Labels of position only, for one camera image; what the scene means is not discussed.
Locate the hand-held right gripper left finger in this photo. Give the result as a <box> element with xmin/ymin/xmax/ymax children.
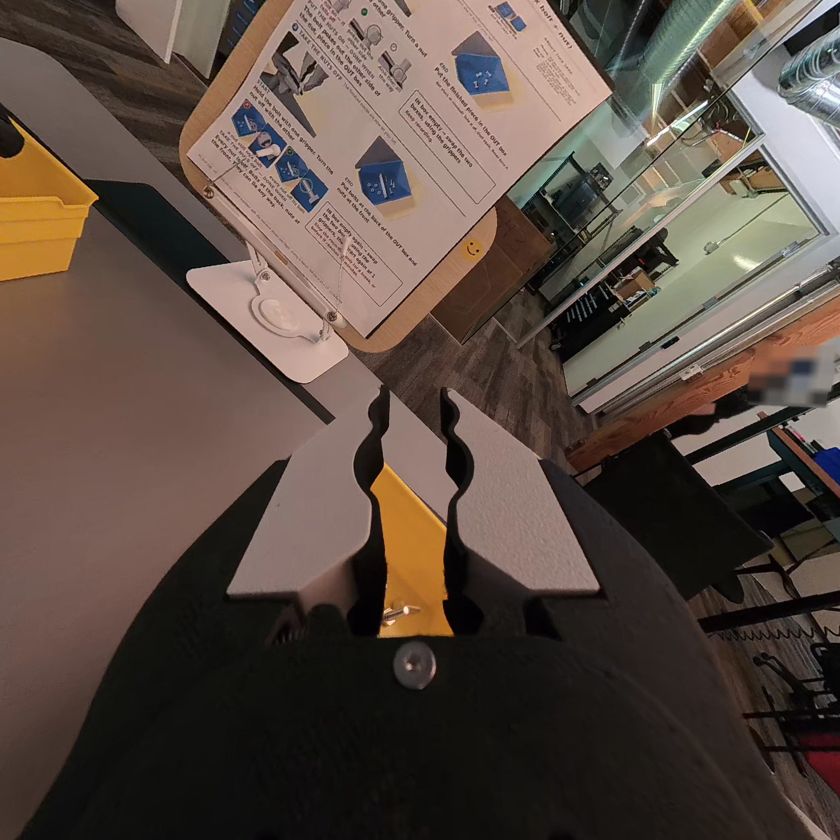
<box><xmin>226</xmin><ymin>385</ymin><xmax>391</xmax><ymax>637</ymax></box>

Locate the wooden support post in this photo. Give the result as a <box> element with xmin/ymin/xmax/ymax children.
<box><xmin>567</xmin><ymin>298</ymin><xmax>840</xmax><ymax>475</ymax></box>

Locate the black wire cart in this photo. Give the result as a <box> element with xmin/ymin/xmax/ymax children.
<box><xmin>742</xmin><ymin>643</ymin><xmax>840</xmax><ymax>778</ymax></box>

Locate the instruction sheet on stand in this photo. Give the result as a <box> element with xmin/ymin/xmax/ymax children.
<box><xmin>185</xmin><ymin>261</ymin><xmax>349</xmax><ymax>385</ymax></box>

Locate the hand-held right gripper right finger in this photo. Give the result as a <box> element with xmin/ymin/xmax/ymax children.
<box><xmin>440</xmin><ymin>387</ymin><xmax>605</xmax><ymax>635</ymax></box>

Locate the yellow divided plastic bin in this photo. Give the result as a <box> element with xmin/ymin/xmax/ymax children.
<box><xmin>371</xmin><ymin>462</ymin><xmax>455</xmax><ymax>637</ymax></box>

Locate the silver ventilation duct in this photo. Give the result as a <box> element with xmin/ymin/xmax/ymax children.
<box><xmin>777</xmin><ymin>20</ymin><xmax>840</xmax><ymax>127</ymax></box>
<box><xmin>610</xmin><ymin>0</ymin><xmax>729</xmax><ymax>81</ymax></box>

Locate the tall black pole stand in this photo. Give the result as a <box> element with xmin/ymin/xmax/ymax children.
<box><xmin>699</xmin><ymin>598</ymin><xmax>840</xmax><ymax>635</ymax></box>

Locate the wooden standing desk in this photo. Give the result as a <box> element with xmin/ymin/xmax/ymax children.
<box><xmin>663</xmin><ymin>407</ymin><xmax>840</xmax><ymax>546</ymax></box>

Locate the printed instruction sheet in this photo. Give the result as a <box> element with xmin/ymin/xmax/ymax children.
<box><xmin>187</xmin><ymin>0</ymin><xmax>614</xmax><ymax>339</ymax></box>

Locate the black office chair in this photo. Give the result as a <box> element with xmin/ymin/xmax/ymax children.
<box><xmin>584</xmin><ymin>430</ymin><xmax>777</xmax><ymax>601</ymax></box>

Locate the black metal shelf rack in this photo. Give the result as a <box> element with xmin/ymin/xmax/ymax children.
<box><xmin>525</xmin><ymin>154</ymin><xmax>622</xmax><ymax>298</ymax></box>

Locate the red plastic bin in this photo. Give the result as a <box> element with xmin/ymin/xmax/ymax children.
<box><xmin>797</xmin><ymin>731</ymin><xmax>840</xmax><ymax>783</ymax></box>

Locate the brown cardboard box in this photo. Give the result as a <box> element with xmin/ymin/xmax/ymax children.
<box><xmin>430</xmin><ymin>197</ymin><xmax>559</xmax><ymax>345</ymax></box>

